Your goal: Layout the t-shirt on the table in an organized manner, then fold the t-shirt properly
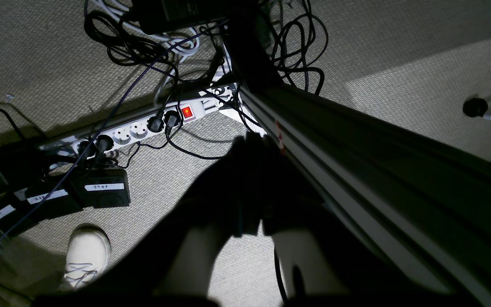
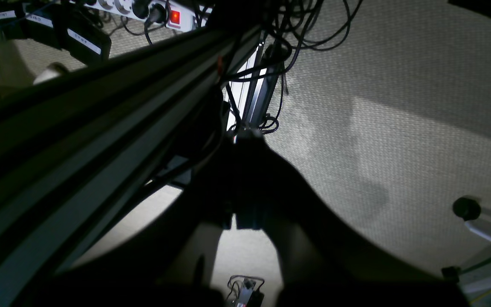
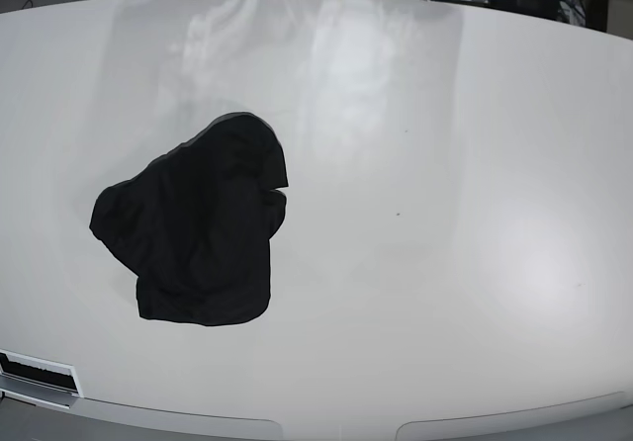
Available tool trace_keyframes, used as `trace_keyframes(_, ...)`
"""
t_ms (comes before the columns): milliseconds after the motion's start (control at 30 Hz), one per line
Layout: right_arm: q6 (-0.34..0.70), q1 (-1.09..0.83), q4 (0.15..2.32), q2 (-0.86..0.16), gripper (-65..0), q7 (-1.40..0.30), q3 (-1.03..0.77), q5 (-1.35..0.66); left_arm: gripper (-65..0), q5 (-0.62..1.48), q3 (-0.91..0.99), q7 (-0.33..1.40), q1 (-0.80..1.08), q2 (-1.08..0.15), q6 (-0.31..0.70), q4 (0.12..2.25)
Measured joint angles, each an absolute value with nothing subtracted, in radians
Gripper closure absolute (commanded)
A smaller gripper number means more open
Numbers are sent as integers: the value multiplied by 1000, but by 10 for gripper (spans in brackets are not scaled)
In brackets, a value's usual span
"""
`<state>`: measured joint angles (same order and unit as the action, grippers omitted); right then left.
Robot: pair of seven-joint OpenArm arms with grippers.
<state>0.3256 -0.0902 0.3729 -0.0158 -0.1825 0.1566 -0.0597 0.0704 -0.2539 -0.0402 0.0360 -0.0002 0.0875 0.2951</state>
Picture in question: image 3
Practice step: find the black t-shirt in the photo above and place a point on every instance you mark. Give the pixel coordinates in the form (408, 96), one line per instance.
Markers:
(195, 224)

